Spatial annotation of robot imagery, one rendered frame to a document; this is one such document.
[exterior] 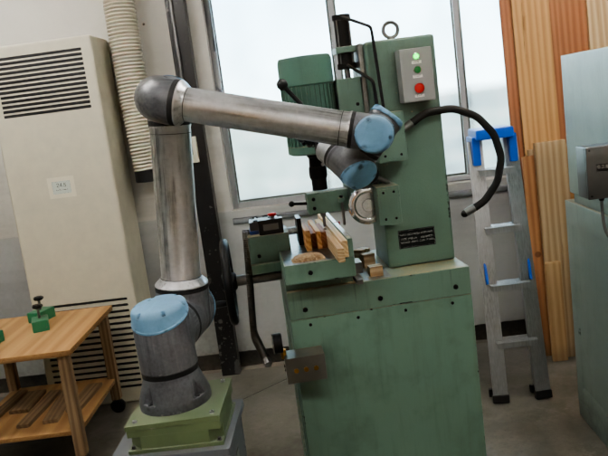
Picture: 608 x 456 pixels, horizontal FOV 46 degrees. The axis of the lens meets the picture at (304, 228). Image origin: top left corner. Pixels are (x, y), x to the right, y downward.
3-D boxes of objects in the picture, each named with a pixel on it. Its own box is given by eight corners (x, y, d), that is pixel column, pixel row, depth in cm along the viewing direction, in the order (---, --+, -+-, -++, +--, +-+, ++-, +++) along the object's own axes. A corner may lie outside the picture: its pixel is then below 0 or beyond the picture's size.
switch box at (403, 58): (399, 103, 226) (394, 52, 223) (431, 99, 227) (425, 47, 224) (403, 103, 220) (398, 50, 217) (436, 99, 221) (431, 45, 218)
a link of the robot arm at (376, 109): (405, 123, 180) (376, 164, 184) (405, 120, 192) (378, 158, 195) (375, 101, 180) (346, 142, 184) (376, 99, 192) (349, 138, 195)
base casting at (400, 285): (280, 287, 266) (277, 262, 264) (433, 264, 270) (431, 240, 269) (290, 321, 222) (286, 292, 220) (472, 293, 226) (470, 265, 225)
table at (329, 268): (250, 251, 271) (247, 236, 270) (329, 240, 274) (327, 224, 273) (254, 290, 212) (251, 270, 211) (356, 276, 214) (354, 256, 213)
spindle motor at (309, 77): (287, 155, 245) (274, 61, 240) (337, 148, 246) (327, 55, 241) (290, 158, 228) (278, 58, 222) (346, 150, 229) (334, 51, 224)
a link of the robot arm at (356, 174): (385, 166, 190) (364, 197, 192) (358, 143, 198) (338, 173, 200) (365, 156, 183) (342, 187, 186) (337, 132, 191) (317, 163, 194)
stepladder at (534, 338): (485, 394, 323) (456, 130, 316) (542, 388, 322) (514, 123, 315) (494, 405, 307) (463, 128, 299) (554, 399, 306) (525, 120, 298)
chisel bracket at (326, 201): (307, 216, 244) (304, 192, 242) (348, 211, 245) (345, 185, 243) (309, 220, 236) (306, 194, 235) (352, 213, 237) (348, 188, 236)
